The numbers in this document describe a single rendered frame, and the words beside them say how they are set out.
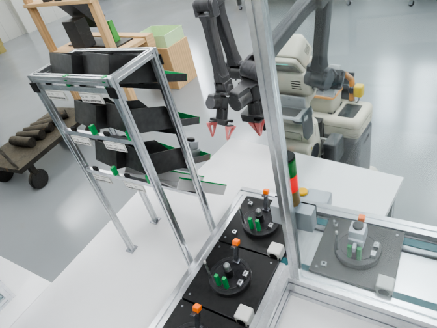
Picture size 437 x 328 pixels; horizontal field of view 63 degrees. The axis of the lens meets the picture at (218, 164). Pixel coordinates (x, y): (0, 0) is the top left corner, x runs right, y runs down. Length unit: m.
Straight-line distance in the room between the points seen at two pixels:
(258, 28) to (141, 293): 1.05
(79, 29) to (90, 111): 3.61
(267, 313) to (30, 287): 1.01
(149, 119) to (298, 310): 0.76
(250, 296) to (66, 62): 0.87
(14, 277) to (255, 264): 1.07
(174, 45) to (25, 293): 3.72
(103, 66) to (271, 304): 0.83
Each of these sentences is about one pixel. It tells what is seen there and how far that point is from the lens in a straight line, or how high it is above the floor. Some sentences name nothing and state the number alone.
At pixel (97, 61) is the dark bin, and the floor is 1.67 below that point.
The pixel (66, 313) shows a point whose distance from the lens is 1.54.
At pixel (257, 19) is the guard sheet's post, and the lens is 0.69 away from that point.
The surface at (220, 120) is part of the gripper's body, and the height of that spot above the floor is 1.09.
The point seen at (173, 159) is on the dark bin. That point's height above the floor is 1.30.
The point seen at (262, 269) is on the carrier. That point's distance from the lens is 1.21.
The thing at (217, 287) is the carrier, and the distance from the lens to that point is 1.18.
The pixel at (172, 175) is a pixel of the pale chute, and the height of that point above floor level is 1.14.
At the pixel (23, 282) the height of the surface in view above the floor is 0.86.
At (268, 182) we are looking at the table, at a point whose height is 0.86.
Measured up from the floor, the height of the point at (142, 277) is 0.86.
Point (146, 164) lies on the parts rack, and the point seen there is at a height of 1.40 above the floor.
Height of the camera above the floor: 1.95
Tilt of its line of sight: 36 degrees down
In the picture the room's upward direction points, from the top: 16 degrees counter-clockwise
